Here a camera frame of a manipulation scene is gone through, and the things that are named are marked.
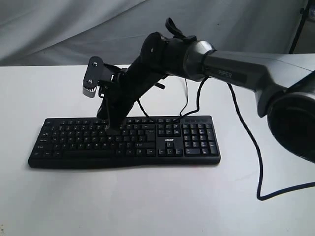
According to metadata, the thin black keyboard cable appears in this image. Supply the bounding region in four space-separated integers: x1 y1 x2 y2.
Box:
179 78 189 117

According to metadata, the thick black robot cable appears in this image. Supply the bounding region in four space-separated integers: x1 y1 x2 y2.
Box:
136 75 315 201

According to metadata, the grey backdrop cloth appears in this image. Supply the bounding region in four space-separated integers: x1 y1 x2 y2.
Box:
0 0 307 66

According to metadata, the black Acer computer keyboard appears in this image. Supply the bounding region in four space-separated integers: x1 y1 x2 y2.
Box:
28 116 221 170

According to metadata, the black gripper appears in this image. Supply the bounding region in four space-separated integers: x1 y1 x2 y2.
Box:
96 58 164 134

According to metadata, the black tripod stand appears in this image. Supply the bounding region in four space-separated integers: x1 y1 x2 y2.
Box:
288 0 312 54

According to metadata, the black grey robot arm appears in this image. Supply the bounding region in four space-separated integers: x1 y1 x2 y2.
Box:
97 19 315 162

